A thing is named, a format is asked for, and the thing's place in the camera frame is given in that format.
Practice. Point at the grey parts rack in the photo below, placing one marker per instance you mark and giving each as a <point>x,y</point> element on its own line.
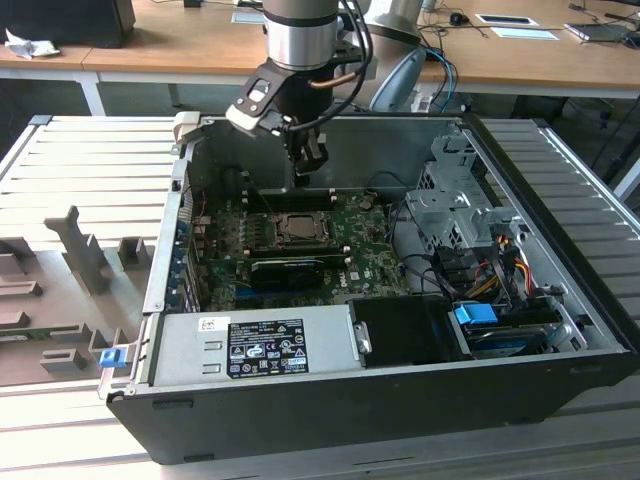
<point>55,280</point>

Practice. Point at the black RAM slot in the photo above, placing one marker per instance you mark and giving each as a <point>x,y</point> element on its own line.
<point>334,261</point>
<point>280,191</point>
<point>300,244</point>
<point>302,202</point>
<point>300,250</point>
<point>287,195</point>
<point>330,255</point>
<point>295,198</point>

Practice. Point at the green RAM stick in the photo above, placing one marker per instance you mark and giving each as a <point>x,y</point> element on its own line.
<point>40,332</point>

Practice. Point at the pale paper sheet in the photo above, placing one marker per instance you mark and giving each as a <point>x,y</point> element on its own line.
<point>525,33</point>

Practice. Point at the CPU socket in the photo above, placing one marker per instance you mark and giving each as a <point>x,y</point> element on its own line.
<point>300,241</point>

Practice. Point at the black box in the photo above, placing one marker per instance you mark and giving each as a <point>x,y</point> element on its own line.
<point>65,22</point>

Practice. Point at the thin metal locking lever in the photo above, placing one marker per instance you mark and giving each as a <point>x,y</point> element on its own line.
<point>260,194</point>

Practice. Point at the beige case latch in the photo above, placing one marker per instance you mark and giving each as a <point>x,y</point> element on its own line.
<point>185,127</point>

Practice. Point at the crumpled white paper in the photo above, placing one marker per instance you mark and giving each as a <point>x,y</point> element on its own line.
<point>30,48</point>

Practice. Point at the round coin battery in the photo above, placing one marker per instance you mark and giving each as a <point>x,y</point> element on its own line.
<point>367,200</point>

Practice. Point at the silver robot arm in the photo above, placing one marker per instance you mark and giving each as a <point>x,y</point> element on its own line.
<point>300,35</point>

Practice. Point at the silver power supply unit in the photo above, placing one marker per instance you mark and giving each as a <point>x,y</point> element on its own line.
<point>180,350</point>

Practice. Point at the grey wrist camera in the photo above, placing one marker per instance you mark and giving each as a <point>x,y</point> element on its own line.
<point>250,107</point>

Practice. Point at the silver topped CPU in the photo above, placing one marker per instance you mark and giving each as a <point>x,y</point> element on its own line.
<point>302,227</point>

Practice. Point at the black plastic shroud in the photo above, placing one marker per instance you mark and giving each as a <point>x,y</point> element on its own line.
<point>400,330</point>

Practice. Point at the green motherboard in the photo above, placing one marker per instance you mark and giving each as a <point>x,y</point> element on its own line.
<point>370,270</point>

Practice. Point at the black PC case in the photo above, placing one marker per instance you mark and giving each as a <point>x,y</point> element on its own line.
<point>350,415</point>

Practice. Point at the black graphics card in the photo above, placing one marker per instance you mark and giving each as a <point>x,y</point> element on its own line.
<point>285,274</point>

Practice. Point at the metal drive cage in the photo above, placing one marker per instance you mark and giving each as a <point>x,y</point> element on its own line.
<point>440,210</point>

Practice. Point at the black computer mouse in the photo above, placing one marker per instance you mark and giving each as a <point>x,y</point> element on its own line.
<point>457,19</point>

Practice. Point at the hard disk in blue carrier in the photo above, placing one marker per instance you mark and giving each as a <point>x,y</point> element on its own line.
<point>472,315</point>

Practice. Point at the wooden desk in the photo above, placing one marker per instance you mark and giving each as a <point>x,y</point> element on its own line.
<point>525,60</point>
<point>40,67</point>
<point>175,45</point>

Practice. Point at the grey laptop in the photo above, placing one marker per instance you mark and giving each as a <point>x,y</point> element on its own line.
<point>597,31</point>

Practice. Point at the blue case latch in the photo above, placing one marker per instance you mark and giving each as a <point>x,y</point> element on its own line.
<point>111,358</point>

